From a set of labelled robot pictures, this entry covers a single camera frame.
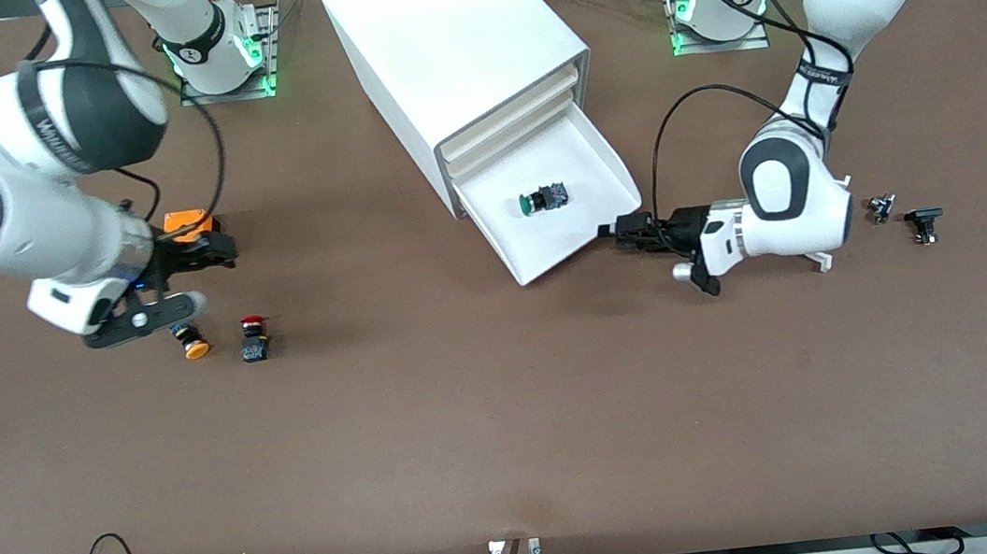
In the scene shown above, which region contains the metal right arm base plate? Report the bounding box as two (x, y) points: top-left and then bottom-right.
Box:
(169, 3), (289, 109)

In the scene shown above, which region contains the small grey black switch part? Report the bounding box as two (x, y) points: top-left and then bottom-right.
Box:
(866, 192), (900, 226)

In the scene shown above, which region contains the green push button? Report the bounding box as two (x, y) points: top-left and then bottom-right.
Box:
(518, 181), (571, 218)

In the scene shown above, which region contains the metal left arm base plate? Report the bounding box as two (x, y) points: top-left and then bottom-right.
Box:
(665, 0), (772, 60)

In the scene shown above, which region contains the red push button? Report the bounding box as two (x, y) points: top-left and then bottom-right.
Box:
(236, 313), (273, 364)

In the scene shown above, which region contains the black coiled cable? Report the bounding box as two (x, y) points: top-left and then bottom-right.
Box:
(869, 523), (966, 554)

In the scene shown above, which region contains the white curved plastic bracket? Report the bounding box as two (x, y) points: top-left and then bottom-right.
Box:
(797, 175), (864, 275)

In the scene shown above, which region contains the yellow push button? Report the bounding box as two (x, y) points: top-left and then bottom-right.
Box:
(170, 320), (213, 363)

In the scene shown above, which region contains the orange box with black base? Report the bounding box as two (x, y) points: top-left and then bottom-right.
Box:
(161, 206), (222, 248)

